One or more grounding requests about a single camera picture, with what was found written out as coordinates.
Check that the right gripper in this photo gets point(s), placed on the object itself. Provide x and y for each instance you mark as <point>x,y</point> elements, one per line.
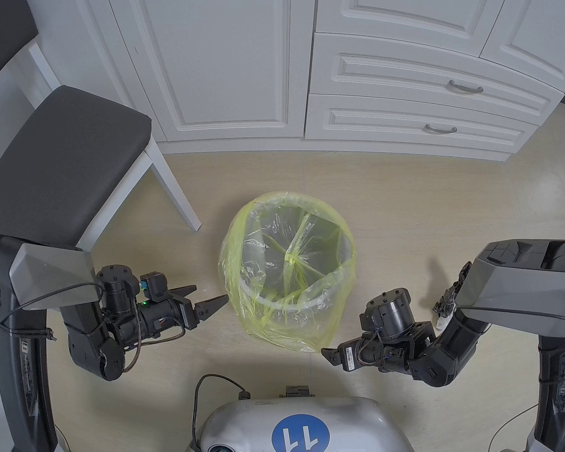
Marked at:
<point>367,356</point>

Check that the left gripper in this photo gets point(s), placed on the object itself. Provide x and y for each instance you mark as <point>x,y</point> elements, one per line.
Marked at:
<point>169,318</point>

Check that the yellow plastic bag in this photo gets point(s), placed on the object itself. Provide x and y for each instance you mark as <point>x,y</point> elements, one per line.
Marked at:
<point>287,342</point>

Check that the white trash bin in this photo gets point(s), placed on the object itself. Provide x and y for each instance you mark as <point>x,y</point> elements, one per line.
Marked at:
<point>310,302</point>

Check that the black plastic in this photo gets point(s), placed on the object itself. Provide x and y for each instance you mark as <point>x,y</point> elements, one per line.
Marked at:
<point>452,294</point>

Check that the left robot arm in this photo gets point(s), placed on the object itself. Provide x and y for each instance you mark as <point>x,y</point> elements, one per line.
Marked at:
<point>47,276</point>

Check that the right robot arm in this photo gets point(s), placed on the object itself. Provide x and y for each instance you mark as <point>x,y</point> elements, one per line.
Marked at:
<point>513,280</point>

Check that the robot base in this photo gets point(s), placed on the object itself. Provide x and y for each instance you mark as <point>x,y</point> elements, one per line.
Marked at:
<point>245,422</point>

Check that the white chair with grey seat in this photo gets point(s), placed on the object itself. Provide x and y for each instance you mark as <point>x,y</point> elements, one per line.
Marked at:
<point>66,149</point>

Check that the white wardrobe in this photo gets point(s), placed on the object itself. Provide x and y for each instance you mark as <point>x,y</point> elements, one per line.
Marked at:
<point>216,40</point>

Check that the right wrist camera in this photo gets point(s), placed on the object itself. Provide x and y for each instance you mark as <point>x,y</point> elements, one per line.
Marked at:
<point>369,323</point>

